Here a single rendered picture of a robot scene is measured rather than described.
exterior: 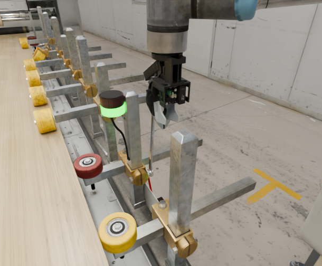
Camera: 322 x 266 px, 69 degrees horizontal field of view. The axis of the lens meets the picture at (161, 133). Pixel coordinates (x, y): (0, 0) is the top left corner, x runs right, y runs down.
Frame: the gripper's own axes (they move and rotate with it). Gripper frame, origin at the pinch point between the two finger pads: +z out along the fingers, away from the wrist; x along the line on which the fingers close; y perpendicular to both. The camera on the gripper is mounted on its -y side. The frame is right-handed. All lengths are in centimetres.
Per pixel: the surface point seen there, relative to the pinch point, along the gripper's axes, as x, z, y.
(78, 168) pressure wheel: -23.8, 10.5, -5.3
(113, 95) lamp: -12.4, -10.2, -2.2
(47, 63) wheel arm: -19, 6, -106
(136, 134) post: -7.3, 2.3, -1.4
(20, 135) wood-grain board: -37, 11, -33
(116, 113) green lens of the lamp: -12.6, -6.1, -0.2
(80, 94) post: -9, 18, -76
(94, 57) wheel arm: 9, 7, -106
